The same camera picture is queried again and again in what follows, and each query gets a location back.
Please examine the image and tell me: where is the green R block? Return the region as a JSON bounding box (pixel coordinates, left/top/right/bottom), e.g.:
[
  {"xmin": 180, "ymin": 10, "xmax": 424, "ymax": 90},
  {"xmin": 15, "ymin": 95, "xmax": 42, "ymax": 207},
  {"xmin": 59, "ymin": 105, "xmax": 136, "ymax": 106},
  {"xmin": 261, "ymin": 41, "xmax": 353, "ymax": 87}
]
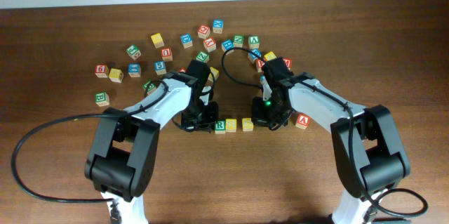
[{"xmin": 215, "ymin": 120, "xmax": 226, "ymax": 134}]

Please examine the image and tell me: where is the green J block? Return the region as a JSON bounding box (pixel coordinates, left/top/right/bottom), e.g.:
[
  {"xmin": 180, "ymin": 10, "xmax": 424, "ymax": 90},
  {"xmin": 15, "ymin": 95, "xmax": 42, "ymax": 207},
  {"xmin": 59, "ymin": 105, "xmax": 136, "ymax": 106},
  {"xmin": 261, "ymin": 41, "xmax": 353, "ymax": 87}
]
[{"xmin": 126, "ymin": 44, "xmax": 142, "ymax": 60}]

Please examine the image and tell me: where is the green b block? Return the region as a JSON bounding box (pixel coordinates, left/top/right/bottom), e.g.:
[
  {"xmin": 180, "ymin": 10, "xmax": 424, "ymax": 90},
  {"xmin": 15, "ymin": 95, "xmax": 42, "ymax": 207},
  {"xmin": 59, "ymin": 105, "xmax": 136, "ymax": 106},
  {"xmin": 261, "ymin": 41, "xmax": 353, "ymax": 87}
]
[
  {"xmin": 142, "ymin": 81, "xmax": 157, "ymax": 97},
  {"xmin": 95, "ymin": 92, "xmax": 109, "ymax": 107}
]

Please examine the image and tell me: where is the red Y block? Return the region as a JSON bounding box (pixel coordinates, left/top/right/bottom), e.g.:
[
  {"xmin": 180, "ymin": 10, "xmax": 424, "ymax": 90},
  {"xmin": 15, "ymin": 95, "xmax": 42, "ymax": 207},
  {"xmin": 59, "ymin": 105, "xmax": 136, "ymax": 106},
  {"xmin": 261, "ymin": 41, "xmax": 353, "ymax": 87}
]
[{"xmin": 203, "ymin": 37, "xmax": 217, "ymax": 53}]

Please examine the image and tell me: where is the yellow block right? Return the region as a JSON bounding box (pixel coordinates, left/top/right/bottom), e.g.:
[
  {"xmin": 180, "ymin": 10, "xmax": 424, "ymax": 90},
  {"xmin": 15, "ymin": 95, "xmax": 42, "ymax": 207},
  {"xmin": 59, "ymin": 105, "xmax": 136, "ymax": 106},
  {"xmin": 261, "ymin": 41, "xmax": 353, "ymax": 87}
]
[{"xmin": 264, "ymin": 51, "xmax": 276, "ymax": 61}]

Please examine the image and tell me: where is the yellow block top left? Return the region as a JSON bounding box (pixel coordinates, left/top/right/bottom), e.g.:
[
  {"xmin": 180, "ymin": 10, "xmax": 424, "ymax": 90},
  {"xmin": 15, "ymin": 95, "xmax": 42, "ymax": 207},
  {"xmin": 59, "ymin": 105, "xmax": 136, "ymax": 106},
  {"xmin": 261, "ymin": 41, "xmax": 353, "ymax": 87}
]
[{"xmin": 150, "ymin": 33, "xmax": 165, "ymax": 48}]

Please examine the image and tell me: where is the green Z block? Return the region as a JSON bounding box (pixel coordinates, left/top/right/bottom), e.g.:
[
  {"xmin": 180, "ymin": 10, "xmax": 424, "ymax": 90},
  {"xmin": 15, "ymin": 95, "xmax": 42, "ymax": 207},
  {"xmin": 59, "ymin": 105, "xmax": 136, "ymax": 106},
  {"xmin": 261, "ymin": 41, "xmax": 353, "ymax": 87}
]
[{"xmin": 195, "ymin": 51, "xmax": 210, "ymax": 63}]

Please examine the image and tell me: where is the blue H block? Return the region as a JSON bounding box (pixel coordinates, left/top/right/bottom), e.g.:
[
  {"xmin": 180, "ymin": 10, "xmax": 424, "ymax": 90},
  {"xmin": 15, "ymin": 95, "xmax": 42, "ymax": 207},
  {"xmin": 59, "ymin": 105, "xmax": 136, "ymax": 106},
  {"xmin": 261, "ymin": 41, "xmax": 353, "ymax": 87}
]
[{"xmin": 221, "ymin": 39, "xmax": 234, "ymax": 53}]

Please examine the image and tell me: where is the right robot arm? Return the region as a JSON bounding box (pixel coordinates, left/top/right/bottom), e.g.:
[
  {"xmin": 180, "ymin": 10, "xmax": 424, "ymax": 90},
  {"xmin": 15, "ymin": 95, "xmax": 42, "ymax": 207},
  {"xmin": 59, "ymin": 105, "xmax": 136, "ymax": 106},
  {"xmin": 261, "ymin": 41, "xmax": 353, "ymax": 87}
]
[{"xmin": 252, "ymin": 58, "xmax": 410, "ymax": 223}]

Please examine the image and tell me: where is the red U block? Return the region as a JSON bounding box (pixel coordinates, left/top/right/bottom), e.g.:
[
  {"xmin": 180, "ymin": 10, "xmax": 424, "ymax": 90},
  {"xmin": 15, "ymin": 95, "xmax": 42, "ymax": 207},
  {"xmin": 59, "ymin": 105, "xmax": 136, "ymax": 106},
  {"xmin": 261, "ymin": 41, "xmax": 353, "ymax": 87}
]
[{"xmin": 161, "ymin": 48, "xmax": 173, "ymax": 62}]

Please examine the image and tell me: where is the yellow block centre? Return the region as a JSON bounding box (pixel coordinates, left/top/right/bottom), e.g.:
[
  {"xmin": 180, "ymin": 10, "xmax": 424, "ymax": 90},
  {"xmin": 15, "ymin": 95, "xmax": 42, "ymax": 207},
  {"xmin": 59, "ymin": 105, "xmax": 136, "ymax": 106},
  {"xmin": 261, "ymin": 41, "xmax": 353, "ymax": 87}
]
[{"xmin": 208, "ymin": 67, "xmax": 219, "ymax": 81}]

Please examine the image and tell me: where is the yellow W block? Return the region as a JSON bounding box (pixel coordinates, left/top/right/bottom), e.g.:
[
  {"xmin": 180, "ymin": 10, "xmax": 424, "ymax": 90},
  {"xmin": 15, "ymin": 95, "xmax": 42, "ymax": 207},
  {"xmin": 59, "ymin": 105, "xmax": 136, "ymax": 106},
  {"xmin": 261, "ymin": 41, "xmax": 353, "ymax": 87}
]
[{"xmin": 108, "ymin": 68, "xmax": 124, "ymax": 83}]

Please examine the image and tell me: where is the green B block left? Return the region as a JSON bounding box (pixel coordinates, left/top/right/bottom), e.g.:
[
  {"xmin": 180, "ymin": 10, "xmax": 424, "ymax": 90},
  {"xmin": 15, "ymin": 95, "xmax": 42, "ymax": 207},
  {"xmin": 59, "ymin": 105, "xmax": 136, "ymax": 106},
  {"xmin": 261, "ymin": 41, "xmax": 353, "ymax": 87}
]
[{"xmin": 95, "ymin": 92, "xmax": 109, "ymax": 107}]

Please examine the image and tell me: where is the green B block centre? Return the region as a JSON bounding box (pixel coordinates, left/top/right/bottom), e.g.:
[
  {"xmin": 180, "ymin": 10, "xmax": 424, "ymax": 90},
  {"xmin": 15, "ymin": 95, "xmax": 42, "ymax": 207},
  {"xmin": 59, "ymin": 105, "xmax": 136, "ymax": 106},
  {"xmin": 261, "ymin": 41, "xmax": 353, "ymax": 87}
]
[{"xmin": 142, "ymin": 81, "xmax": 157, "ymax": 97}]

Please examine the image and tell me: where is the red 6 block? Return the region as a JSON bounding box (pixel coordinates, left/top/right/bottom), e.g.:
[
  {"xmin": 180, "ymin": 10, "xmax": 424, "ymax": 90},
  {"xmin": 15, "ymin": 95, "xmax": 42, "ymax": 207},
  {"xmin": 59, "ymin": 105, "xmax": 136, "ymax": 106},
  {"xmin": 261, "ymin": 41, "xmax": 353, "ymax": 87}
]
[{"xmin": 95, "ymin": 64, "xmax": 109, "ymax": 78}]

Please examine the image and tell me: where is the green V block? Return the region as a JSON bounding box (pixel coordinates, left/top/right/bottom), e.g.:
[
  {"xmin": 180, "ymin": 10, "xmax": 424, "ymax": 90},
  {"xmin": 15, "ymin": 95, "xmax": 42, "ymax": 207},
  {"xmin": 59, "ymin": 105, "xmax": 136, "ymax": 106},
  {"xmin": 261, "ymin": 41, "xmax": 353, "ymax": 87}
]
[{"xmin": 248, "ymin": 36, "xmax": 260, "ymax": 49}]

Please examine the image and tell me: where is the green N block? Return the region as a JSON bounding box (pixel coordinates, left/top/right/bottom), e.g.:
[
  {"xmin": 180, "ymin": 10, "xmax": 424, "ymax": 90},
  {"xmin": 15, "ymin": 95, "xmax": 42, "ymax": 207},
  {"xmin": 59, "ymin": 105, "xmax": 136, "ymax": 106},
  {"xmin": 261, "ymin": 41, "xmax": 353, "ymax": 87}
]
[{"xmin": 233, "ymin": 34, "xmax": 244, "ymax": 48}]

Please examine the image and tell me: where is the red E block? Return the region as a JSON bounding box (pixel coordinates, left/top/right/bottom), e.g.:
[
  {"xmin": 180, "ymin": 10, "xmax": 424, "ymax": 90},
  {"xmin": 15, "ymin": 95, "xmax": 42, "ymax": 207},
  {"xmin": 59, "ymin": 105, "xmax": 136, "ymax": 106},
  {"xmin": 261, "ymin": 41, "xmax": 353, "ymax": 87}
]
[{"xmin": 255, "ymin": 59, "xmax": 264, "ymax": 73}]

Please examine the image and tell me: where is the blue X block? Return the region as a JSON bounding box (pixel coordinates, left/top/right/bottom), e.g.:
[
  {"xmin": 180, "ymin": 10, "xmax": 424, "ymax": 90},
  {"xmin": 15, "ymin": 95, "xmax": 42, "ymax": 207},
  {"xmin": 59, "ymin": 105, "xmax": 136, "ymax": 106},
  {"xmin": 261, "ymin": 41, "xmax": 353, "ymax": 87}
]
[{"xmin": 212, "ymin": 19, "xmax": 224, "ymax": 34}]

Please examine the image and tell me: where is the red M block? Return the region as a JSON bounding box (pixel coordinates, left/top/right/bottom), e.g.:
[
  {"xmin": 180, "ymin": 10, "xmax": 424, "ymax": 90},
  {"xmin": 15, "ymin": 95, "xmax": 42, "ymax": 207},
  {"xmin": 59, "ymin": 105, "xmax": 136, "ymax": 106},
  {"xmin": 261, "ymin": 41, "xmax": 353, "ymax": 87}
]
[{"xmin": 283, "ymin": 58, "xmax": 292, "ymax": 70}]

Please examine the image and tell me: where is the red C block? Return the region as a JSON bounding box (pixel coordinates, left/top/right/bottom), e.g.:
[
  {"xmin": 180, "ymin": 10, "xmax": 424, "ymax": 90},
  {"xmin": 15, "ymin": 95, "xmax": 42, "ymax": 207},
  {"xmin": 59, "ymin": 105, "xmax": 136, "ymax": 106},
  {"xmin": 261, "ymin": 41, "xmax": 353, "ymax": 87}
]
[{"xmin": 197, "ymin": 25, "xmax": 210, "ymax": 39}]

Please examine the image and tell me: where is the red A block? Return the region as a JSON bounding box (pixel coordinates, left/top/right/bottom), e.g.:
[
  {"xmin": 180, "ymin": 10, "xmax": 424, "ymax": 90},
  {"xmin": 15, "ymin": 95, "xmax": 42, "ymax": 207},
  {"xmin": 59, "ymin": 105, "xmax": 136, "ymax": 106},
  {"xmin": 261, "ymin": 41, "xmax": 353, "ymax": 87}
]
[{"xmin": 295, "ymin": 113, "xmax": 311, "ymax": 129}]

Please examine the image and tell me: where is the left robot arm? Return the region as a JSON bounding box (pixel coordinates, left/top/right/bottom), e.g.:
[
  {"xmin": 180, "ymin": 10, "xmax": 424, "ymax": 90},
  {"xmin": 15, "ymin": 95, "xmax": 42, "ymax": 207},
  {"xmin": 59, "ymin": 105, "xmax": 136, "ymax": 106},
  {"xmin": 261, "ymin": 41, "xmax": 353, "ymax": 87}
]
[{"xmin": 84, "ymin": 60, "xmax": 218, "ymax": 223}]

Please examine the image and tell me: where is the blue D block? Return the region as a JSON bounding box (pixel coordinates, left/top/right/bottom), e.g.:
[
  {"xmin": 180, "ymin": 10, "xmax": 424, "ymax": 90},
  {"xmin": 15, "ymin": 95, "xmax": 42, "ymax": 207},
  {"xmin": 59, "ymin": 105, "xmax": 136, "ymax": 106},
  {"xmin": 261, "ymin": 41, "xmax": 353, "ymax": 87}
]
[{"xmin": 180, "ymin": 34, "xmax": 193, "ymax": 48}]

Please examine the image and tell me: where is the blue P block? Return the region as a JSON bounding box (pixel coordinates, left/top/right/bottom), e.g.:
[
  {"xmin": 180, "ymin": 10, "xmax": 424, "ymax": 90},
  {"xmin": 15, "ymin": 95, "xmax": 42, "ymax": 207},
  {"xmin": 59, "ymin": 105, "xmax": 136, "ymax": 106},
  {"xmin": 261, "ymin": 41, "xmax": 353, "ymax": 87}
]
[{"xmin": 248, "ymin": 48, "xmax": 262, "ymax": 64}]

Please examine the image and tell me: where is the yellow S block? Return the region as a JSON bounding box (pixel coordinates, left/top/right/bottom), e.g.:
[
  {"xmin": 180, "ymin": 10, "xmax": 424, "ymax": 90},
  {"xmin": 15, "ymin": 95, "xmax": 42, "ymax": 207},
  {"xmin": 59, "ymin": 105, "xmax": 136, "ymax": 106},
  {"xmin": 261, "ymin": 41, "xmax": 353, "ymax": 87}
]
[
  {"xmin": 242, "ymin": 118, "xmax": 254, "ymax": 131},
  {"xmin": 225, "ymin": 119, "xmax": 237, "ymax": 133}
]

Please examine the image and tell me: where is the blue 5 block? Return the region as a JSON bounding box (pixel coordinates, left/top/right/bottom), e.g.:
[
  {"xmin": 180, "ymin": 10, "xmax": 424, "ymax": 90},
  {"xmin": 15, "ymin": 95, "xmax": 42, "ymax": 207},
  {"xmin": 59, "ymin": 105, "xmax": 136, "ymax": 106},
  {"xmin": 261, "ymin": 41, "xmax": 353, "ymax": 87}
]
[{"xmin": 154, "ymin": 61, "xmax": 167, "ymax": 75}]

